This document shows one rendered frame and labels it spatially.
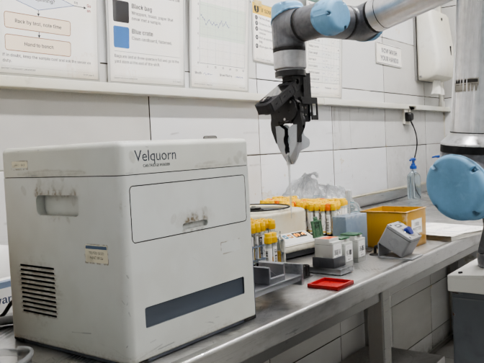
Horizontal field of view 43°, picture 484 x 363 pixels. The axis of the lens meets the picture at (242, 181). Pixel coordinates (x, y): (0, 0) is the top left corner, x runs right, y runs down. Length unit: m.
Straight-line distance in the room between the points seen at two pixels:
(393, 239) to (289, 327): 0.54
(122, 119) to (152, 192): 0.84
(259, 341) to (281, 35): 0.71
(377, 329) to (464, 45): 0.67
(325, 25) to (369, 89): 1.59
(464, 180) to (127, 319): 0.60
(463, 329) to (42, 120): 1.02
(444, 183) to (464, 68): 0.20
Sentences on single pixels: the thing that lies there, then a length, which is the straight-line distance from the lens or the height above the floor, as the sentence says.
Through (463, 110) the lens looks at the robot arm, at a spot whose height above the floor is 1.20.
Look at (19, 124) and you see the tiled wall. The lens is 1.49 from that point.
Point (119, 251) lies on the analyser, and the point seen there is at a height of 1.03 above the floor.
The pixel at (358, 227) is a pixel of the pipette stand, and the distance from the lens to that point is 1.62.
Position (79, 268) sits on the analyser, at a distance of 0.90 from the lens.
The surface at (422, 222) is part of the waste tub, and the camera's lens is 1.75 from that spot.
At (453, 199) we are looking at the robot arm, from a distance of 1.12.
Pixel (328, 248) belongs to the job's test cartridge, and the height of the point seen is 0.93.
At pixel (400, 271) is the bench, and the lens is 1.47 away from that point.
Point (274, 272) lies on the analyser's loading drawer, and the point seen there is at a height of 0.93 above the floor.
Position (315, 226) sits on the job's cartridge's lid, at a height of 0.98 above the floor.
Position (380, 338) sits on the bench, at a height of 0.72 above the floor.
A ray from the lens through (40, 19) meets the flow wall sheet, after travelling 1.55.
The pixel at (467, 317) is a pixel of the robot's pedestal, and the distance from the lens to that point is 1.25.
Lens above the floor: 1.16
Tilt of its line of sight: 3 degrees down
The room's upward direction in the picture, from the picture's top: 3 degrees counter-clockwise
